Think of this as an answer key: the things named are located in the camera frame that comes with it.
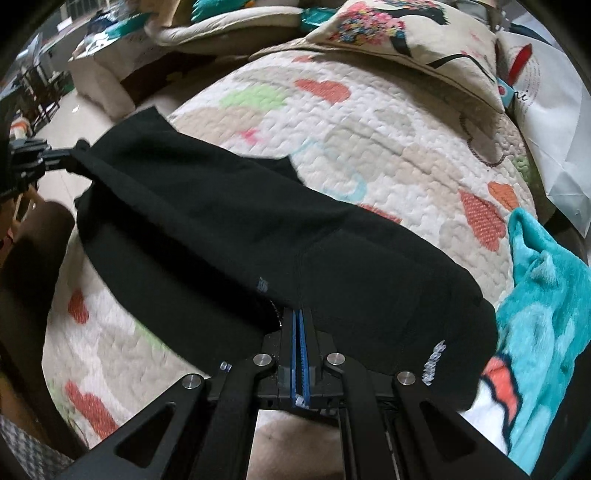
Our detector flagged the black pants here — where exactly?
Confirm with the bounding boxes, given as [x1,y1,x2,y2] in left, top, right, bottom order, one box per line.
[72,109,498,411]

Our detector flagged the white patterned storage box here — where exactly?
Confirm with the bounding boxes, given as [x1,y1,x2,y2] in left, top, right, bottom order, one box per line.
[67,27,169,120]

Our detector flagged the teal cloth bundle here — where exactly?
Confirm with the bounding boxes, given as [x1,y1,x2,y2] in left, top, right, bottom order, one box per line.
[190,0,254,23]

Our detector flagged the heart patterned quilt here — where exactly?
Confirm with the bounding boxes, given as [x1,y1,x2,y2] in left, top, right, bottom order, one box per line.
[41,38,539,480]

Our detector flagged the teal and white fleece blanket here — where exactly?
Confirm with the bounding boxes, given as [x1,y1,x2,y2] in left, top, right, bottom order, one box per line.
[463,208,590,473]

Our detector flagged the teal tissue pack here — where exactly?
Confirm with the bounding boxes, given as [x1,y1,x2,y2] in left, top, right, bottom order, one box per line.
[300,7,337,33]

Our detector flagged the floral girl print pillow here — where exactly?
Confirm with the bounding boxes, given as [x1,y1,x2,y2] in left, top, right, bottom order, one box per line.
[305,1,504,113]

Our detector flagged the white paper shopping bag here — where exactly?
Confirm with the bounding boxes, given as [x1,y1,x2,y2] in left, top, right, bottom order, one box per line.
[497,31,590,236]

